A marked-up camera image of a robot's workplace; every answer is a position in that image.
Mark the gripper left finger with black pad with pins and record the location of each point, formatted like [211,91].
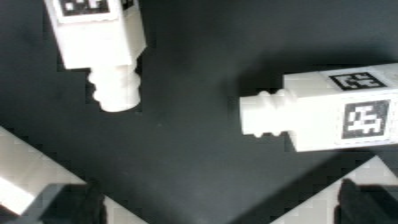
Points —
[47,197]

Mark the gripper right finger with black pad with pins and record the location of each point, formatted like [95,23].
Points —
[358,201]

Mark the white leg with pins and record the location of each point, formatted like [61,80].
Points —
[102,42]
[333,109]

